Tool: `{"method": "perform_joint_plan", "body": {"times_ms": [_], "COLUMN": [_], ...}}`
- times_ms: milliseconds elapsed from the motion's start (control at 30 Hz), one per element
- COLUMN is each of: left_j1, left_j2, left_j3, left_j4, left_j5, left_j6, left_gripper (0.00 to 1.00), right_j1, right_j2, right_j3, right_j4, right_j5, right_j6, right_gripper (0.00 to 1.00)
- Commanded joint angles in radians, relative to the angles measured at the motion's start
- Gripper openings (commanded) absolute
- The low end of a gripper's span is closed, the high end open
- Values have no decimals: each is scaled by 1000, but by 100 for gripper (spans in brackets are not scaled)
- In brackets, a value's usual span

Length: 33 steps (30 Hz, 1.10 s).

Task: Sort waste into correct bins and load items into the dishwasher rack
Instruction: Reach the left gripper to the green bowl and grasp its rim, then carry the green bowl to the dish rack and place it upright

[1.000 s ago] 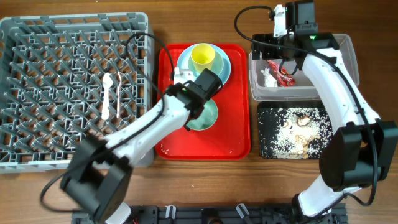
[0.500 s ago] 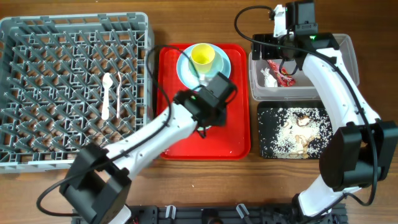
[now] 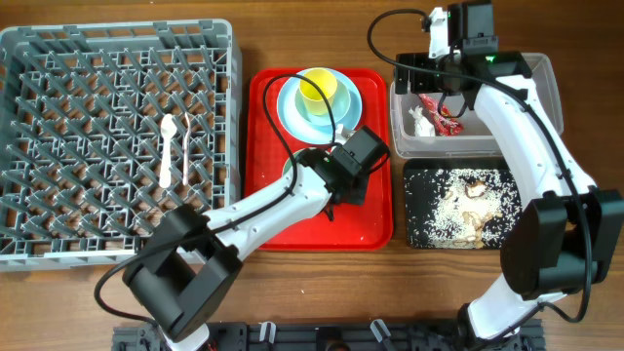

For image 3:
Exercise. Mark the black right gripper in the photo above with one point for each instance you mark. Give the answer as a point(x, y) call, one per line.
point(419, 84)

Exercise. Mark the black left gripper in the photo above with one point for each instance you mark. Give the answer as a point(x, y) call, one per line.
point(361, 198)

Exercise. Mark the white napkin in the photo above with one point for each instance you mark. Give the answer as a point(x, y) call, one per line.
point(422, 126)

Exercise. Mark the red candy wrapper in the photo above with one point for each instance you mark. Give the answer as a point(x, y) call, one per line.
point(445, 126)

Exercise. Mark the green bowl with food scraps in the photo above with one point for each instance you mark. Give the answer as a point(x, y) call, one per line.
point(288, 164)

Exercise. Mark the white plastic fork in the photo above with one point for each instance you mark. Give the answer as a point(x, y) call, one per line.
point(185, 149)

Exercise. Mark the white plastic spoon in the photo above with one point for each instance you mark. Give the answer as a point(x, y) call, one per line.
point(168, 130)

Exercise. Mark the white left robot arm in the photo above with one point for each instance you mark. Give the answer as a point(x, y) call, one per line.
point(192, 260)

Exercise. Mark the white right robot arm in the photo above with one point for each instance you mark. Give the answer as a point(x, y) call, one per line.
point(565, 238)

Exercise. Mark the grey dishwasher rack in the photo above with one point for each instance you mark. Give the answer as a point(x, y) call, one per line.
point(81, 148)

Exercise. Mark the light green bowl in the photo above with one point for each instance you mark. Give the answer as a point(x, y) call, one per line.
point(339, 107)

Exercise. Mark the yellow plastic cup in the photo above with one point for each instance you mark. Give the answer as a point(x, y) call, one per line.
point(319, 85)

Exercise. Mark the red plastic tray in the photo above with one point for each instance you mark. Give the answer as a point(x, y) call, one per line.
point(354, 228)

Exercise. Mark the light blue plate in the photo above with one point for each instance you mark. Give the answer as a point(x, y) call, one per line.
point(298, 128)

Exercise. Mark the spilled rice and food scraps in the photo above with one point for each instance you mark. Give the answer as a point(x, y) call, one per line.
point(463, 209)

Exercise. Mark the black tray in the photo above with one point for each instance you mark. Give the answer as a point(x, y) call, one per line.
point(414, 205)

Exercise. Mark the clear plastic bin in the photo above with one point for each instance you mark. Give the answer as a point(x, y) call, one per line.
point(476, 139)

